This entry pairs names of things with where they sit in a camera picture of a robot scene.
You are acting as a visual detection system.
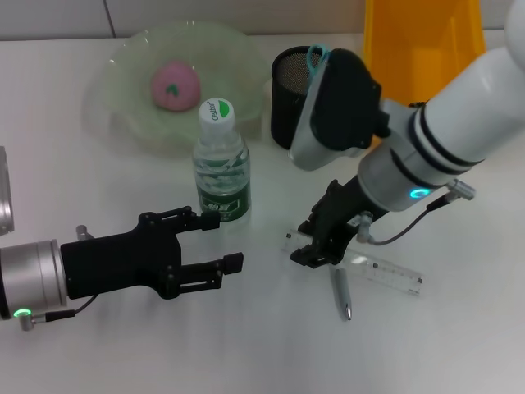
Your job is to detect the water bottle with green label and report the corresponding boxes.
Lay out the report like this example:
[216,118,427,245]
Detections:
[192,97,252,222]

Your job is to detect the translucent green fruit plate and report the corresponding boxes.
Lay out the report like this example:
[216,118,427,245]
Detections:
[84,21,267,159]

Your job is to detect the yellow plastic bin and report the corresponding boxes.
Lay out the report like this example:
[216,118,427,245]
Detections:
[363,0,487,108]

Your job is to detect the pink toy peach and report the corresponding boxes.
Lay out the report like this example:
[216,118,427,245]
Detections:
[150,60,203,112]

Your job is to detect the grey click pen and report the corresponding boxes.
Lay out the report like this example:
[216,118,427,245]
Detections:
[330,266,354,322]

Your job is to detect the transparent plastic ruler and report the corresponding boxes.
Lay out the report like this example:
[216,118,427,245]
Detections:
[281,227,423,296]

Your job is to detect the grey right wrist cable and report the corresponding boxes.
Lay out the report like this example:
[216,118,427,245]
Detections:
[354,178,477,247]

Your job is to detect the blue and teal scissors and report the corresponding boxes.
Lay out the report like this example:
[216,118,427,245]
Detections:
[305,44,332,79]

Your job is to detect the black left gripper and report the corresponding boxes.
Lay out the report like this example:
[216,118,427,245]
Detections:
[60,206,245,300]

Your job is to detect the black mesh pen holder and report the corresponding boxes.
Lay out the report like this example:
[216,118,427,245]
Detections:
[269,47,341,151]

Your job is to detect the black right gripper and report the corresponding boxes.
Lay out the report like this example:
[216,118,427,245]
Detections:
[290,176,386,268]

